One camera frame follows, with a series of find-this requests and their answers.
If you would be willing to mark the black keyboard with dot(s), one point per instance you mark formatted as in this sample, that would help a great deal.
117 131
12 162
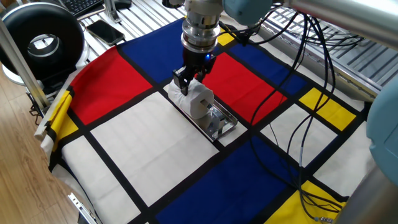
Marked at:
79 5

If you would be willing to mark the metal drawer slide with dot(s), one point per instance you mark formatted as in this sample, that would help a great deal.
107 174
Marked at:
81 208

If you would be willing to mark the black computer mouse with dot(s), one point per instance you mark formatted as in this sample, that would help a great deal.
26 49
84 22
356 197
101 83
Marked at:
122 3

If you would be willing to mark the silver and grey UR5 arm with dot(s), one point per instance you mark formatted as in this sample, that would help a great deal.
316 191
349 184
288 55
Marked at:
200 31

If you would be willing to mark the white toilet paper roll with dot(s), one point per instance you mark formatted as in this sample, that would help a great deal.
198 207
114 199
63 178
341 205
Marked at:
194 102

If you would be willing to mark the metal angle bracket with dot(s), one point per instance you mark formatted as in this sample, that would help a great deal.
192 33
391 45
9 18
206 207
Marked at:
111 12

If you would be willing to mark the aluminium frame post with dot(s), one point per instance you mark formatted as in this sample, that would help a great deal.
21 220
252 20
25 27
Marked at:
23 65

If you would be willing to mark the black smartphone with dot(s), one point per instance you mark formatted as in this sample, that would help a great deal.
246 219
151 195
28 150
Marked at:
105 32

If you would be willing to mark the metal rectangular tray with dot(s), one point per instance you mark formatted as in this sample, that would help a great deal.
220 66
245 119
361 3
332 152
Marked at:
222 123

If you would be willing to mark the aluminium frame rail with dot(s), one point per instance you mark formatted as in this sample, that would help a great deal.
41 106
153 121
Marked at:
326 67

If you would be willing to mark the Mondrian pattern colour block tablecloth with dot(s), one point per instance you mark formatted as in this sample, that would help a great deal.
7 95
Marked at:
149 146

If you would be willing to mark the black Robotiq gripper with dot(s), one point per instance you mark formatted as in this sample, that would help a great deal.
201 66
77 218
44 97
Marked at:
196 60

